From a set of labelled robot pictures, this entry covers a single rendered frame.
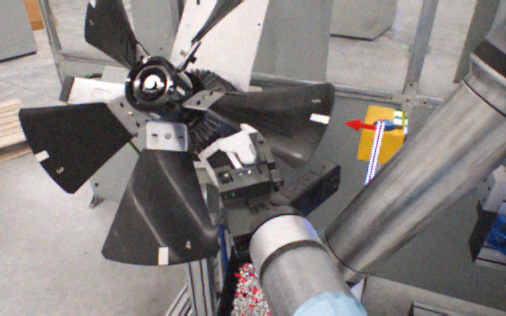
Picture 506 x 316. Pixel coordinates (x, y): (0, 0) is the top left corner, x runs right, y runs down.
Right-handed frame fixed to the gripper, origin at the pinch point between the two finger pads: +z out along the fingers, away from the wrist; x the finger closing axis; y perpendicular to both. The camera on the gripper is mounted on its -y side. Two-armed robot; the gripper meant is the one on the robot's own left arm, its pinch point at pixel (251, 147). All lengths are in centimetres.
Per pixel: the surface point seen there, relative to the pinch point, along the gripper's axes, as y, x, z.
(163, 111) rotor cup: 12.7, -0.7, 19.5
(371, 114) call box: -39.1, 15.0, 26.6
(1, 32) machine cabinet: 235, 53, 549
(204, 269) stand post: 14, 64, 34
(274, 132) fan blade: -5.7, 1.5, 5.5
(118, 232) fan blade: 26.1, 16.3, 7.2
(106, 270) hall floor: 66, 112, 93
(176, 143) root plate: 11.8, 7.3, 20.0
